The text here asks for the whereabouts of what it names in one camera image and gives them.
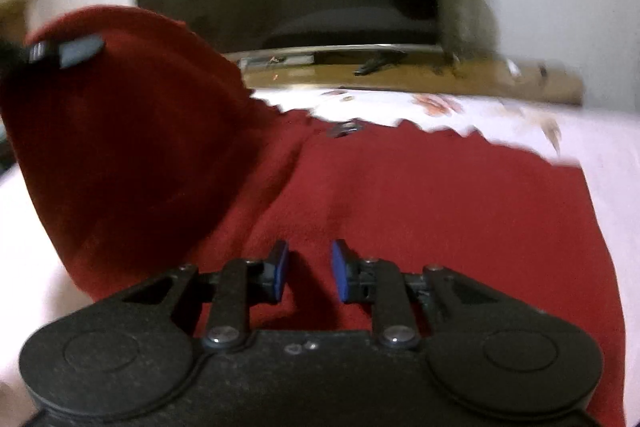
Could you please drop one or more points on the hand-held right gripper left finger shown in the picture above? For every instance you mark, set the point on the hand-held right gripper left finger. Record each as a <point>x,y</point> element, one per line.
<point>280,274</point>

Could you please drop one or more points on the floral white bed sheet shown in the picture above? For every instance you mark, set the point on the floral white bed sheet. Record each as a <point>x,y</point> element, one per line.
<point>600,142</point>

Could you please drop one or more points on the wooden television stand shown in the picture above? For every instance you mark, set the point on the wooden television stand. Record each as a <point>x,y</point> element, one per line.
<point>400,79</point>

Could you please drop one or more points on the silver set-top box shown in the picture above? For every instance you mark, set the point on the silver set-top box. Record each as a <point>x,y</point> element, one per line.
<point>275,61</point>

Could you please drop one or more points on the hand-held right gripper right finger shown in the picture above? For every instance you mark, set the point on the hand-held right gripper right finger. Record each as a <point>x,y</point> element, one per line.
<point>341,274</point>

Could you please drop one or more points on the red knit sweater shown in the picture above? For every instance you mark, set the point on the red knit sweater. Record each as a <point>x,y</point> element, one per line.
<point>425,207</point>

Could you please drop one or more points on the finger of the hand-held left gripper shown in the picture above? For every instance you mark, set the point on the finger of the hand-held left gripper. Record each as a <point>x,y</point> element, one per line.
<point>80,49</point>

